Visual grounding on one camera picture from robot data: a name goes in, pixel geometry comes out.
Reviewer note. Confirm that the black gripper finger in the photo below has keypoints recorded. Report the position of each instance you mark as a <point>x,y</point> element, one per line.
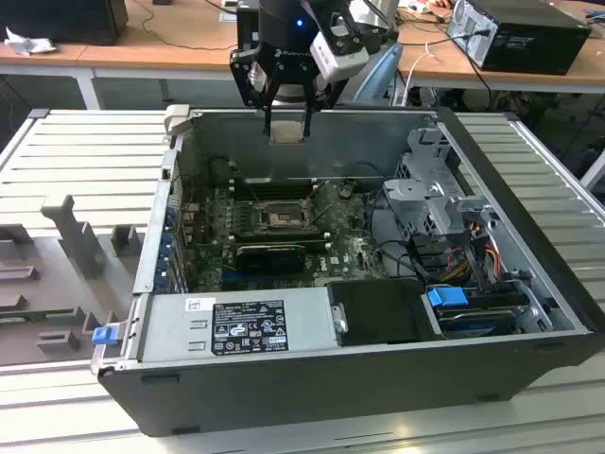
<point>307,123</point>
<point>243,80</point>

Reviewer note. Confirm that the silver square CPU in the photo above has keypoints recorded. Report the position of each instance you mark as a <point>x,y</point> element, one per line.
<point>287,132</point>

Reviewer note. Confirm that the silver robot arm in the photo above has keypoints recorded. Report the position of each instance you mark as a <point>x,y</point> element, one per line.
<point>380,12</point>

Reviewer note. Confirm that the black RAM slot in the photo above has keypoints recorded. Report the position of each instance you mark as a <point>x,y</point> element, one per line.
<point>279,229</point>
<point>274,191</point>
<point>274,197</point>
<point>279,234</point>
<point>274,186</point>
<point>279,239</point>
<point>274,181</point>

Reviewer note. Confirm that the CPU socket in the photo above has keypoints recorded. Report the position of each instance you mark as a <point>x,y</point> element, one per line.
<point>279,218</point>

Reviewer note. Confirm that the light wooden desk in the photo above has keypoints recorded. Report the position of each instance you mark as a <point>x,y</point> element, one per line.
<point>439,66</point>
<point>165,52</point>

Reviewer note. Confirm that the green RAM stick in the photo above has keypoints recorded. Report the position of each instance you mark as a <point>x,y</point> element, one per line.
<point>312,245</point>

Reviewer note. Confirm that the green motherboard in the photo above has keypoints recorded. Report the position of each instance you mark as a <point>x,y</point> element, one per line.
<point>331,255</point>

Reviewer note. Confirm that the silver metal drive cage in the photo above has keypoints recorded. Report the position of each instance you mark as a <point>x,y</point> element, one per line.
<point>425,189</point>

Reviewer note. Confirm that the silver finned heatsink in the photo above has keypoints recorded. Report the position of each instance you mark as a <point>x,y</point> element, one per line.
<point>361,250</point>

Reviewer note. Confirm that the large black box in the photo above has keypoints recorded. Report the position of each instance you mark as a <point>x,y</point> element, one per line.
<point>61,21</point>

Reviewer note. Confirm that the crumpled white paper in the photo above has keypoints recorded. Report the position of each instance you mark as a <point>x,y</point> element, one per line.
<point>28,43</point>

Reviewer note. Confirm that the blue disk carrier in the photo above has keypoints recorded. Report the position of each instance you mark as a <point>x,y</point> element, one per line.
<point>446,300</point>

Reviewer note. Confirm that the black desktop computer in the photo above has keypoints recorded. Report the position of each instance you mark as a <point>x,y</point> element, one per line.
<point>529,42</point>

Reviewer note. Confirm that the silver power supply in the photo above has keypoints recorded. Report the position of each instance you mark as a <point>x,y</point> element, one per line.
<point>165,331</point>

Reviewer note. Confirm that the black disk drive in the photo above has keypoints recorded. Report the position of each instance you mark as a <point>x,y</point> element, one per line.
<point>477,321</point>

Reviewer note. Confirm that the grey parts rack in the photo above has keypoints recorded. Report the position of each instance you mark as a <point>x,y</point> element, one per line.
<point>47,265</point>

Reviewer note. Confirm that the open black PC case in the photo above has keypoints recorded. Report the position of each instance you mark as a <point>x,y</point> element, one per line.
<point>283,402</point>

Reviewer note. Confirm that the blue case latch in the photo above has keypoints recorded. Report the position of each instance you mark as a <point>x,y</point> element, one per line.
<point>105,336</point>

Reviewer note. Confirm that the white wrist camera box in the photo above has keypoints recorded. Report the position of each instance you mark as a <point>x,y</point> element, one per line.
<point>340,61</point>

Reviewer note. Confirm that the black camera bracket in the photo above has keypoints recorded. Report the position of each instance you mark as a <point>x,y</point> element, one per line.
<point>364,33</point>

